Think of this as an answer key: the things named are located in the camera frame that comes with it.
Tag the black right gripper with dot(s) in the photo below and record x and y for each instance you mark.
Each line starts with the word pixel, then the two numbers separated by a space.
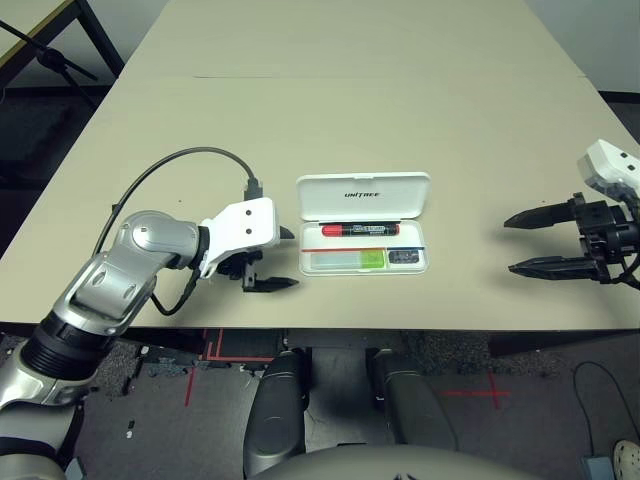
pixel 605 225

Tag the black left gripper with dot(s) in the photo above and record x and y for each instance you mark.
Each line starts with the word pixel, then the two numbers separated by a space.
pixel 235 265

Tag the red whiteboard marker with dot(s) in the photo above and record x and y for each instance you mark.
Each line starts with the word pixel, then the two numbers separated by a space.
pixel 360 230

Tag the white hinged pencil case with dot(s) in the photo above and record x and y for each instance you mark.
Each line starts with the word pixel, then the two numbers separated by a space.
pixel 360 195

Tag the small dark patterned eraser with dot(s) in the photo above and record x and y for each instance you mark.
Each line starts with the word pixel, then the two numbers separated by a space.
pixel 404 256

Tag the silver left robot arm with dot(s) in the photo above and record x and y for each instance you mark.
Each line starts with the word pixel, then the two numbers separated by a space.
pixel 115 280

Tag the grey robot left leg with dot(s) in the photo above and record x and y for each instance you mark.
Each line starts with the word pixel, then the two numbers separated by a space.
pixel 275 415

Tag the grey robot leg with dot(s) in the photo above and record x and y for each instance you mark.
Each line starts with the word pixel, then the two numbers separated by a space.
pixel 275 415
pixel 415 405

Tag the red floor tape cross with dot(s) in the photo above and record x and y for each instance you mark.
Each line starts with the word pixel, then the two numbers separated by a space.
pixel 494 392

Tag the grey robot right leg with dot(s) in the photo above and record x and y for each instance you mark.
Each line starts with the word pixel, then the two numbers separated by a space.
pixel 415 405

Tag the white perforated clog shoe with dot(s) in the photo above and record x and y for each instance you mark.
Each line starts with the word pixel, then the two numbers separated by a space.
pixel 629 455

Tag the grey floor pedal box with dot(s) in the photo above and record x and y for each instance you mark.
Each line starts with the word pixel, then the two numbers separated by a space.
pixel 597 467

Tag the grey robot torso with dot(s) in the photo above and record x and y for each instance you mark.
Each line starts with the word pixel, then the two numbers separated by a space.
pixel 400 465

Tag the black tripod stand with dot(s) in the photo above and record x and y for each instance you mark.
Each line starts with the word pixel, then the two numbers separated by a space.
pixel 50 56

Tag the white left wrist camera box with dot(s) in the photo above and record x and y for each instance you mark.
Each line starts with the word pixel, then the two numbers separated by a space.
pixel 250 220

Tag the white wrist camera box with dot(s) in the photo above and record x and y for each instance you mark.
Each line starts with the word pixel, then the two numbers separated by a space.
pixel 250 220
pixel 610 162

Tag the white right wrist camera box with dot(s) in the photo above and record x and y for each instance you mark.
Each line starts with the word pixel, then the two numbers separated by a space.
pixel 610 162

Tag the beige side table black frame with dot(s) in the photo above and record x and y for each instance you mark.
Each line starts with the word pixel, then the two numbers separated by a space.
pixel 25 25

